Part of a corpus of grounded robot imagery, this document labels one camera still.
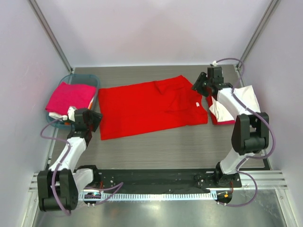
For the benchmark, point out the folded red t-shirt in stack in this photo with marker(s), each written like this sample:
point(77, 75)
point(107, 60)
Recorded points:
point(210, 103)

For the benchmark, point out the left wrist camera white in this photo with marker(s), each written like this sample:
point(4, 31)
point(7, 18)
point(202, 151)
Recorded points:
point(70, 116)

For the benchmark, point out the teal plastic laundry basket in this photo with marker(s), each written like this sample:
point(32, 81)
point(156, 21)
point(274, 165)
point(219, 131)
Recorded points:
point(87, 79)

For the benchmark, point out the red t-shirt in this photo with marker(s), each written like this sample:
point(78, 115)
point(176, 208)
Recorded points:
point(150, 106)
point(210, 103)

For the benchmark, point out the left aluminium frame post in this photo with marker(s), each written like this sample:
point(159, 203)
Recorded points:
point(46, 27)

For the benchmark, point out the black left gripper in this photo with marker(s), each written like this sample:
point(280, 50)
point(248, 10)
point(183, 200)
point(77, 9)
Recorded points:
point(95, 120)

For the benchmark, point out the slotted cable duct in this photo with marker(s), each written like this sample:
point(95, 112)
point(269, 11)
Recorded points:
point(94, 196)

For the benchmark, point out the folded magenta t-shirt in stack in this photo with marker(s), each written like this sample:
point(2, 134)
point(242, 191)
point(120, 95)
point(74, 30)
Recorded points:
point(226, 123)

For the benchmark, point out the right aluminium frame post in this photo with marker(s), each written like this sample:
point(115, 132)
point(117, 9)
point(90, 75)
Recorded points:
point(260, 28)

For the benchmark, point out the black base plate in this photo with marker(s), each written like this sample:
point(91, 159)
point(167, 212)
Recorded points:
point(164, 181)

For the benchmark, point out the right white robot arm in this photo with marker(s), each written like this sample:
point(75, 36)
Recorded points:
point(250, 133)

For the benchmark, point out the folded white t-shirt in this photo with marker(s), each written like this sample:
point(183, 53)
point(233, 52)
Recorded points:
point(248, 99)

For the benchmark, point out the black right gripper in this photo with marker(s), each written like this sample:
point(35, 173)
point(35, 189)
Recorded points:
point(199, 81)

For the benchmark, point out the folded pink t-shirt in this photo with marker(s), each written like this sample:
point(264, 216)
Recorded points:
point(66, 95)

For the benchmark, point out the aluminium frame post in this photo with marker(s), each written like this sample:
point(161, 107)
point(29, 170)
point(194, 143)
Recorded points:
point(260, 28)
point(46, 27)

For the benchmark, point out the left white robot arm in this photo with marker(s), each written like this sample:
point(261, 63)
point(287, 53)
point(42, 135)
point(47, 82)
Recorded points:
point(59, 186)

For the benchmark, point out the orange t-shirt in basket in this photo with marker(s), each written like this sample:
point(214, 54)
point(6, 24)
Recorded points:
point(90, 104)

